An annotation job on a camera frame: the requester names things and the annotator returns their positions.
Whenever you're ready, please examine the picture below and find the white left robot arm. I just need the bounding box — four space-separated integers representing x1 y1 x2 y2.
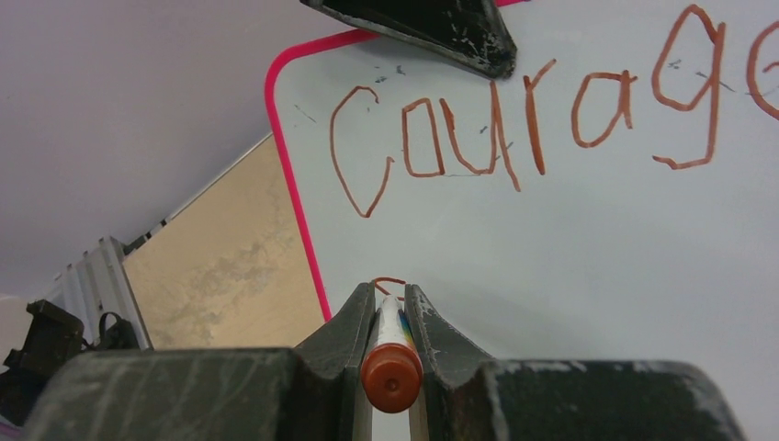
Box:
1 1 515 435

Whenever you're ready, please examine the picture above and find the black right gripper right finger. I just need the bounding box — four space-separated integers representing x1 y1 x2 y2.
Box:
404 285 745 440

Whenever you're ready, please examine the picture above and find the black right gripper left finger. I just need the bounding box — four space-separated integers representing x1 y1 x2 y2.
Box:
22 283 376 440

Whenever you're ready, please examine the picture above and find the white marker pen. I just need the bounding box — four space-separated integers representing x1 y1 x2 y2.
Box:
360 296 423 440

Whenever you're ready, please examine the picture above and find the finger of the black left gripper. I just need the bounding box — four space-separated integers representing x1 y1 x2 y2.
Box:
303 0 518 79

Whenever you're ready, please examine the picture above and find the pink framed whiteboard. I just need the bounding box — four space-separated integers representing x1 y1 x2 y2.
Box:
265 1 778 440

